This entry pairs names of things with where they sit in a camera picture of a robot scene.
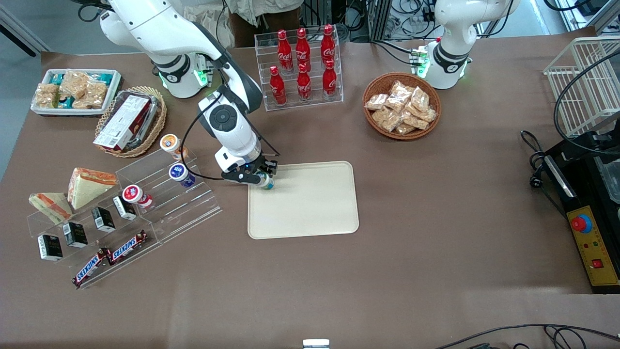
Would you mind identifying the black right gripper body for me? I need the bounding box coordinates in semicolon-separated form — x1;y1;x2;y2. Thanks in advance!
221;158;278;187

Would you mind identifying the cream plastic tray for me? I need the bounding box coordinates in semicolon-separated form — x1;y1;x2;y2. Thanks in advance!
247;161;360;240

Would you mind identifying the clear acrylic stepped gum display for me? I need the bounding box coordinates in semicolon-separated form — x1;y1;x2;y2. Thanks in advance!
115;145;224;244

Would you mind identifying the blue gum bottle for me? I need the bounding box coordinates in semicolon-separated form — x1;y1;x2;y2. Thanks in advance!
168;163;197;189

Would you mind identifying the orange gum bottle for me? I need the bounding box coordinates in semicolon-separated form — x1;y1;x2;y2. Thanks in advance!
159;134;188;160

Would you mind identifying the red gum bottle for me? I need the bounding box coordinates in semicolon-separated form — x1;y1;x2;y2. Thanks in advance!
122;185;154;209

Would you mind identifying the red cola bottle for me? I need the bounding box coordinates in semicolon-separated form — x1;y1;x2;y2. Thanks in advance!
277;30;294;74
320;24;336;64
269;66;287;106
296;63;312;102
322;59;338;99
295;28;311;72

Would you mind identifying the clear acrylic bottle rack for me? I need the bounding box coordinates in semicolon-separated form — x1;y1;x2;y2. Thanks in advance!
254;32;345;112

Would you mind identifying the oval woven wicker basket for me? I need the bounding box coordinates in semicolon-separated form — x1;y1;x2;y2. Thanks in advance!
94;86;168;159

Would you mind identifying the small black carton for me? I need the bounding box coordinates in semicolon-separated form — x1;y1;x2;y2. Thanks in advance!
62;222;89;249
91;206;117;233
37;234;64;262
112;195;138;222

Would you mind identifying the round brown wicker basket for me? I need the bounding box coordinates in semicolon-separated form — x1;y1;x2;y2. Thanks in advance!
362;72;442;141

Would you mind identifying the red and white cookie box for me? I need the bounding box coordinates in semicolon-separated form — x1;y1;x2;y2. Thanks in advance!
93;94;152;152

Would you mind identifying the snickers chocolate bar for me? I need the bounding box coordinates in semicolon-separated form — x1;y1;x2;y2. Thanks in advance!
72;248;111;289
107;230;148;265

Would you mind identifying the person in brown trousers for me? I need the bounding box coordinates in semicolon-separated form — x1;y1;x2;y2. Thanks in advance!
227;0;305;48

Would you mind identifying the large wrapped triangle sandwich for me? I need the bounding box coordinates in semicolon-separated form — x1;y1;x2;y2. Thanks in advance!
67;167;119;210

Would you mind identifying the white rectangular snack bin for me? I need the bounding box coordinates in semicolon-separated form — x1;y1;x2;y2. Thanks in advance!
30;68;122;117

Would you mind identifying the clear bag of rice crackers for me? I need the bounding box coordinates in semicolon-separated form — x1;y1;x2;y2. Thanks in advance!
61;70;90;99
35;83;60;109
77;81;108;109

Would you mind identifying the white connector block green light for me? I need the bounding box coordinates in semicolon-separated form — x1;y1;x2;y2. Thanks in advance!
410;46;432;79

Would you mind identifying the small wrapped triangle sandwich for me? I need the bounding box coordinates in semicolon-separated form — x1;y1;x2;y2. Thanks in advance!
28;192;73;225

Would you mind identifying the clear acrylic stepped snack display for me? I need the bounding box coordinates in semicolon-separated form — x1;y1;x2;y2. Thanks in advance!
26;187;164;290

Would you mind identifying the black control box yellow panel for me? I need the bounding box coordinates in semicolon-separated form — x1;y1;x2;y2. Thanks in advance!
545;130;620;295

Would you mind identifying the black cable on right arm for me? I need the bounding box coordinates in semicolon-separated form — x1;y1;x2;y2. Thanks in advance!
180;91;280;182

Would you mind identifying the black power cable with plug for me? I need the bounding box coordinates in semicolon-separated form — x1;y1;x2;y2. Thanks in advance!
521;129;550;190

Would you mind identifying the thick black looped cable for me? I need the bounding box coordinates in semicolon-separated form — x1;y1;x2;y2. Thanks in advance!
553;48;620;157

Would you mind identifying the long thin black cable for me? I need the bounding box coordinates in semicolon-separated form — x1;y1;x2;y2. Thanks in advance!
434;323;620;349

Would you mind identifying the white wire basket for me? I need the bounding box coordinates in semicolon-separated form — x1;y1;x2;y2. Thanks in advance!
542;36;620;139

